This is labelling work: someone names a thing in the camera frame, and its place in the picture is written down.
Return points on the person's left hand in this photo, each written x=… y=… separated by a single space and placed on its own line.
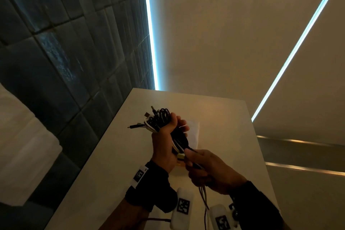
x=161 y=146

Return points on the black right wristband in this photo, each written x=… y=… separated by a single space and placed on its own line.
x=256 y=205

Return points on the white cushion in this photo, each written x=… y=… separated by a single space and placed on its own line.
x=27 y=151

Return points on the person's right hand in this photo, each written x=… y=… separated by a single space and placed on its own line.
x=215 y=173

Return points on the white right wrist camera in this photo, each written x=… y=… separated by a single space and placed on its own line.
x=221 y=213

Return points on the person's left forearm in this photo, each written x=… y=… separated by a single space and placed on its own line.
x=121 y=216

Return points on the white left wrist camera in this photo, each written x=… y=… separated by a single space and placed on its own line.
x=182 y=216

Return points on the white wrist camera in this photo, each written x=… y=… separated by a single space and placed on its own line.
x=182 y=216
x=221 y=213

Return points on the metal trim strip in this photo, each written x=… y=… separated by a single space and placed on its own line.
x=296 y=141
x=304 y=169

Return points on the blue LED light strip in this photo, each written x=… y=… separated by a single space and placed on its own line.
x=151 y=35
x=296 y=48

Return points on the white table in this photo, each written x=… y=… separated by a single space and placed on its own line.
x=107 y=170

